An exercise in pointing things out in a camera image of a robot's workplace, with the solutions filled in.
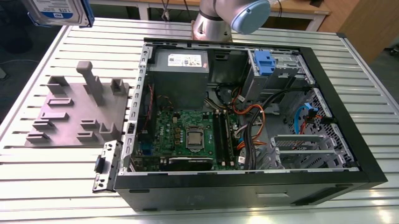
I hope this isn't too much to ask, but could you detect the CPU socket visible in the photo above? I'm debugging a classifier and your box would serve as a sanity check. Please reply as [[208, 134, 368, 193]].
[[183, 125, 208, 154]]

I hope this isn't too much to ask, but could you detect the green motherboard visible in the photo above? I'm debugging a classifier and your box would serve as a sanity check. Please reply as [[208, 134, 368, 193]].
[[132, 109, 247, 172]]

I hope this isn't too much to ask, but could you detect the hard disk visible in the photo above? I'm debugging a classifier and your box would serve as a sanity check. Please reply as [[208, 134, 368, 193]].
[[27, 0, 95, 28]]

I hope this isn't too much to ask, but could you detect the grey parts rack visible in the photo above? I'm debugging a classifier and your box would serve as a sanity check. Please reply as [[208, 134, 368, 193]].
[[24, 61, 132, 148]]

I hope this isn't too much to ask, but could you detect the black graphics card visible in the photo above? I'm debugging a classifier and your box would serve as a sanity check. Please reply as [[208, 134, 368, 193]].
[[159, 156, 215, 172]]

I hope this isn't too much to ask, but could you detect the wooden cabinet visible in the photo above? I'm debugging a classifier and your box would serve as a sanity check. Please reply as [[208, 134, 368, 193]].
[[318, 0, 399, 63]]

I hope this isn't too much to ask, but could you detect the black cable bundle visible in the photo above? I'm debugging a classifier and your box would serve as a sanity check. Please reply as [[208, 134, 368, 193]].
[[243, 86, 312, 170]]

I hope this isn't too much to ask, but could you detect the RAM stick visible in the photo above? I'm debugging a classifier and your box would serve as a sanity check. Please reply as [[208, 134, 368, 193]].
[[222, 110, 236, 167]]

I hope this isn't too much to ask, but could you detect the blue drive latch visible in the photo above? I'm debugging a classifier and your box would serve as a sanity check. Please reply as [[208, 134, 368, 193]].
[[254, 50, 276, 77]]

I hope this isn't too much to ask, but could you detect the wooden desk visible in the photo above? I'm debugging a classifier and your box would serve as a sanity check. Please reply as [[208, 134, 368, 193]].
[[124, 0, 331, 32]]

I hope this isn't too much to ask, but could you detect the metal expansion slot bracket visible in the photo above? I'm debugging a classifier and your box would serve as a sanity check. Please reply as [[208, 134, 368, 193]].
[[92, 140, 124, 193]]

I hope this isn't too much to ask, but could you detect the tall metal drive cage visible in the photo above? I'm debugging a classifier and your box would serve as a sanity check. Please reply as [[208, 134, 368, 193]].
[[242, 49, 315, 105]]

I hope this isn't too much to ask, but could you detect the orange yellow wire bundle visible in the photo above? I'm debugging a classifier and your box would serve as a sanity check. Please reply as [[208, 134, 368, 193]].
[[232, 87, 267, 150]]

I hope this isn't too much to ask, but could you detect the silver CPU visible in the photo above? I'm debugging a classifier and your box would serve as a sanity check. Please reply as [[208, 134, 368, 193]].
[[187, 130, 206, 147]]

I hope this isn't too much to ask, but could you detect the blue data wire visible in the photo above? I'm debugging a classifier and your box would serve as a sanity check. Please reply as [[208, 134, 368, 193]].
[[295, 104, 319, 136]]

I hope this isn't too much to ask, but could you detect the thin red wire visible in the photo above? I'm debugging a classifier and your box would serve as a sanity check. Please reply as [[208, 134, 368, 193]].
[[144, 84, 155, 133]]

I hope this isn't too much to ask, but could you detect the grey power supply unit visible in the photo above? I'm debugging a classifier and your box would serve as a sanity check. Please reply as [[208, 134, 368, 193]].
[[145, 48, 210, 112]]

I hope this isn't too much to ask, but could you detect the black-plug power wire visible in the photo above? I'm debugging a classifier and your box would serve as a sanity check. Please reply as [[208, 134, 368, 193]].
[[304, 108, 338, 126]]

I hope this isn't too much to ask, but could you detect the black PC case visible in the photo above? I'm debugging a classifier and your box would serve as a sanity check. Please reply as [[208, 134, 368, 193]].
[[113, 37, 390, 212]]

